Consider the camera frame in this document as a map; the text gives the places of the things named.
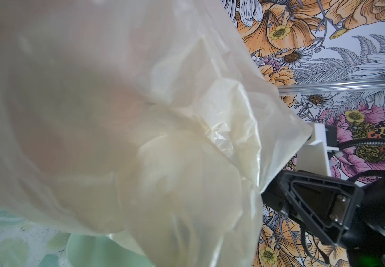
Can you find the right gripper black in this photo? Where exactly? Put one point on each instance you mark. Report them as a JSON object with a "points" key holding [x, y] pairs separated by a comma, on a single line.
{"points": [[334, 210]]}

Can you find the translucent yellow plastic bag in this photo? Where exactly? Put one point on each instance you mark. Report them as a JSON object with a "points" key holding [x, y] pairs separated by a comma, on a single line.
{"points": [[144, 118]]}

